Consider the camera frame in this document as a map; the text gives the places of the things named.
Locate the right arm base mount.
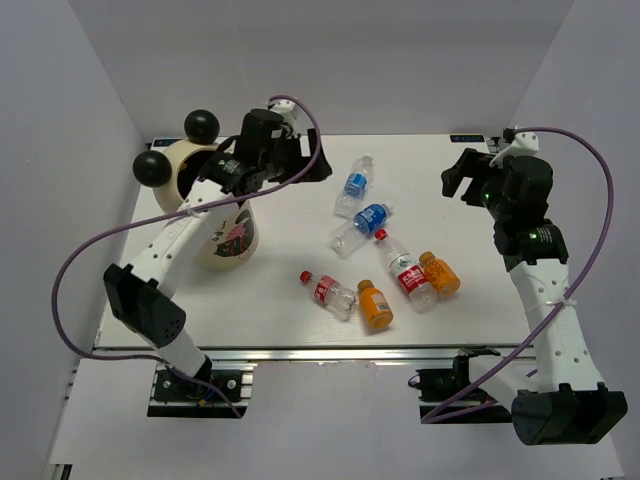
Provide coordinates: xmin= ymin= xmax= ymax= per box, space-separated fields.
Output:
xmin=407 ymin=346 xmax=511 ymax=424

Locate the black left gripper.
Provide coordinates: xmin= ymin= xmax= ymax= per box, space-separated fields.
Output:
xmin=260 ymin=128 xmax=331 ymax=184

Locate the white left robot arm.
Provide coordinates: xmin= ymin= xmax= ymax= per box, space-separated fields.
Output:
xmin=103 ymin=96 xmax=332 ymax=399

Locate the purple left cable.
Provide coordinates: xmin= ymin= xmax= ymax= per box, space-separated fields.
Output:
xmin=51 ymin=94 xmax=322 ymax=419

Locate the red label tall bottle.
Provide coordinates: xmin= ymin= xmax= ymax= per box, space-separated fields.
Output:
xmin=374 ymin=229 xmax=436 ymax=313

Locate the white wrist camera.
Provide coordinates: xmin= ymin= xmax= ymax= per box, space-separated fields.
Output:
xmin=489 ymin=128 xmax=539 ymax=169
xmin=267 ymin=99 xmax=301 ymax=138

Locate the blue label bottle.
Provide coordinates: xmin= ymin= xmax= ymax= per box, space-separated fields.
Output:
xmin=328 ymin=203 xmax=393 ymax=259
xmin=333 ymin=155 xmax=374 ymax=218

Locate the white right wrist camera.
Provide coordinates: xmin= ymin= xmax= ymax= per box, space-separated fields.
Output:
xmin=489 ymin=128 xmax=539 ymax=169

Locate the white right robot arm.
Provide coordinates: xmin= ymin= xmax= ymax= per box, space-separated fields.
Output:
xmin=441 ymin=148 xmax=628 ymax=445

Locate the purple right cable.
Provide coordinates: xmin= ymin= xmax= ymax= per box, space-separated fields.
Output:
xmin=422 ymin=127 xmax=614 ymax=425

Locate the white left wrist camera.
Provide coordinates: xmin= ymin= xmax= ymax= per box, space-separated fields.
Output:
xmin=267 ymin=99 xmax=301 ymax=138

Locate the orange juice bottle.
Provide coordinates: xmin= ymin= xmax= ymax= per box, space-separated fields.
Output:
xmin=357 ymin=279 xmax=394 ymax=334
xmin=419 ymin=251 xmax=461 ymax=297

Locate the cream mouse-eared bin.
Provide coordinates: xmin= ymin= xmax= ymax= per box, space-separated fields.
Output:
xmin=132 ymin=109 xmax=259 ymax=271

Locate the red label small bottle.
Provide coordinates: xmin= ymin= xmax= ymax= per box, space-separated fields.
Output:
xmin=300 ymin=271 xmax=357 ymax=321

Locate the purple cable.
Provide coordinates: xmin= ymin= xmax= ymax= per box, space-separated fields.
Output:
xmin=51 ymin=94 xmax=322 ymax=419
xmin=422 ymin=127 xmax=614 ymax=425

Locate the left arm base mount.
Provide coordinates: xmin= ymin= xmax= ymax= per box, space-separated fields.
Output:
xmin=147 ymin=362 xmax=255 ymax=419

